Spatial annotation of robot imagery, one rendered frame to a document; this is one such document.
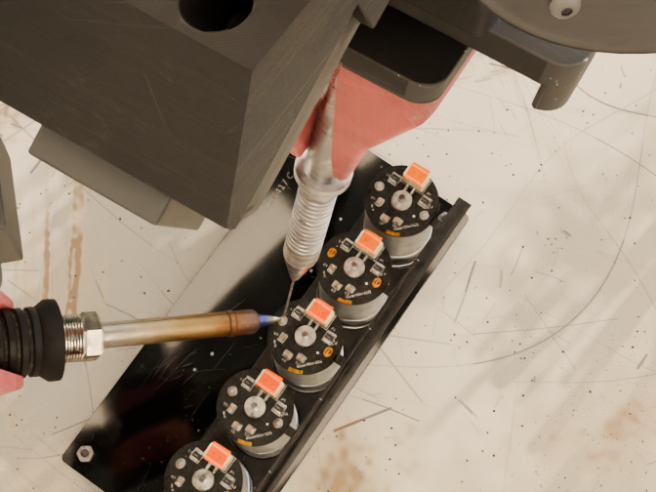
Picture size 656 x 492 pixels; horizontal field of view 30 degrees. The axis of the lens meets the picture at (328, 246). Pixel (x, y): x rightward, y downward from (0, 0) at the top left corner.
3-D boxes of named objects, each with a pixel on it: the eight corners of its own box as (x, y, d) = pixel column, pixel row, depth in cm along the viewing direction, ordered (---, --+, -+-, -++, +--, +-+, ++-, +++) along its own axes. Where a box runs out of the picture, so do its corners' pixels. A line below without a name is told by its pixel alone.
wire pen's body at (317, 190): (337, 246, 37) (417, -9, 28) (311, 284, 36) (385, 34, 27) (291, 220, 37) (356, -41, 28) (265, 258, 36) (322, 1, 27)
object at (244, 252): (224, 577, 44) (220, 577, 43) (65, 461, 45) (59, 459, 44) (468, 224, 47) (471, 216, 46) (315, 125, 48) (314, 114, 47)
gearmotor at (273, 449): (218, 433, 44) (201, 416, 39) (257, 378, 45) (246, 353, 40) (272, 472, 44) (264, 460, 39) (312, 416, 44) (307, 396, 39)
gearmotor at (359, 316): (307, 308, 45) (302, 275, 40) (345, 255, 46) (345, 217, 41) (361, 346, 45) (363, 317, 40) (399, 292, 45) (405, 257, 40)
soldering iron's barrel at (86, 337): (244, 306, 40) (50, 322, 38) (261, 293, 39) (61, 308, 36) (252, 348, 40) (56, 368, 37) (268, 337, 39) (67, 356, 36)
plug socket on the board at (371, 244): (349, 252, 41) (349, 247, 40) (364, 231, 41) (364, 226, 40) (370, 266, 40) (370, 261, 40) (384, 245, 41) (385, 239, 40)
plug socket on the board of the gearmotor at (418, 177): (397, 185, 41) (397, 180, 40) (411, 166, 41) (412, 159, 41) (417, 199, 41) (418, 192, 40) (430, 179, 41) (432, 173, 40)
